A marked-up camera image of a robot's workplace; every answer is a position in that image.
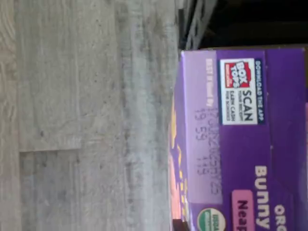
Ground purple Annie's box pink patch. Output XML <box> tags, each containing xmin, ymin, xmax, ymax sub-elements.
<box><xmin>304</xmin><ymin>102</ymin><xmax>308</xmax><ymax>231</ymax></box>
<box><xmin>168</xmin><ymin>47</ymin><xmax>307</xmax><ymax>231</ymax></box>

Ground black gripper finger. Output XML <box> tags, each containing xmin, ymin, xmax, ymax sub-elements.
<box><xmin>172</xmin><ymin>218</ymin><xmax>188</xmax><ymax>231</ymax></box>

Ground black metal shelf rack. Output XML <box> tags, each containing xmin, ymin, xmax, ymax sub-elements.
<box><xmin>178</xmin><ymin>0</ymin><xmax>308</xmax><ymax>49</ymax></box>

